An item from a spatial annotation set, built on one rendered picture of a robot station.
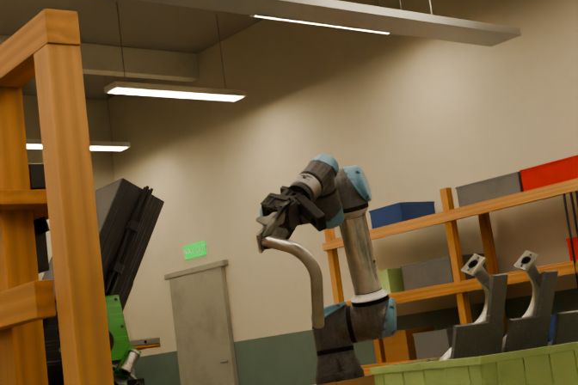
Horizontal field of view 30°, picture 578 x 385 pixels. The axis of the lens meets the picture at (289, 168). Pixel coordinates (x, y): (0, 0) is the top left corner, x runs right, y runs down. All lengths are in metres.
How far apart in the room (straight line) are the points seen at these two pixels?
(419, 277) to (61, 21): 6.76
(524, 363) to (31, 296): 1.19
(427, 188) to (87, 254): 7.38
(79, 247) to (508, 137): 6.91
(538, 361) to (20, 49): 1.52
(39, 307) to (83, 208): 0.26
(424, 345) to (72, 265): 6.77
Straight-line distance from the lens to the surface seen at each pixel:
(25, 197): 2.95
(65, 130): 2.70
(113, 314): 3.39
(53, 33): 2.76
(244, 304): 11.92
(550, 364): 2.66
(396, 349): 9.51
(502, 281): 2.65
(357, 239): 3.27
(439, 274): 9.06
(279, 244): 2.61
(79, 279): 2.64
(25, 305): 2.76
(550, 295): 2.80
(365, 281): 3.29
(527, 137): 9.15
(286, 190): 2.78
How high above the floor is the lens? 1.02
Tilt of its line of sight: 10 degrees up
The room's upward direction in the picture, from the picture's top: 8 degrees counter-clockwise
